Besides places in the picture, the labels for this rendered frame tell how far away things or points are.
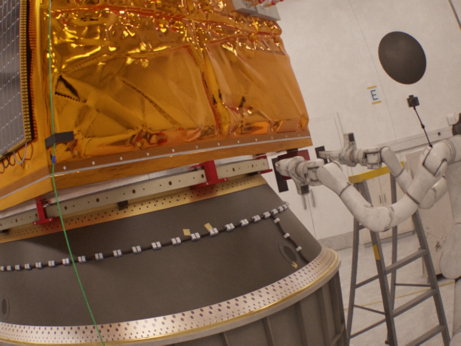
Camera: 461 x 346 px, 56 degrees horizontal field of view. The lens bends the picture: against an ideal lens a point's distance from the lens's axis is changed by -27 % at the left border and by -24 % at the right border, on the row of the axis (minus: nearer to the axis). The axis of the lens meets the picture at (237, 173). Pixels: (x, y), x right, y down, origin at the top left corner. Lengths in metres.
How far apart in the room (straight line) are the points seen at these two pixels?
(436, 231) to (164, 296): 3.92
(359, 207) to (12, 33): 1.46
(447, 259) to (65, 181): 1.44
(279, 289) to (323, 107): 7.98
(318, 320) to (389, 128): 7.42
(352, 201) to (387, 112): 7.72
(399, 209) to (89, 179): 1.04
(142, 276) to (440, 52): 8.08
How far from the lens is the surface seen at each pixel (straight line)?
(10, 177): 1.90
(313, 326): 2.25
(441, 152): 1.76
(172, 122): 2.09
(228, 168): 2.23
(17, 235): 2.23
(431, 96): 9.30
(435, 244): 5.43
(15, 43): 1.84
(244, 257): 2.07
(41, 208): 2.04
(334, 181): 1.83
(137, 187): 2.01
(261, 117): 2.66
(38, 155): 1.69
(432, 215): 5.37
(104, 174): 1.82
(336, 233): 9.99
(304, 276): 2.20
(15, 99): 1.78
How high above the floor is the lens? 1.63
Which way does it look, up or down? 1 degrees up
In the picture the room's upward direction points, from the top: 13 degrees counter-clockwise
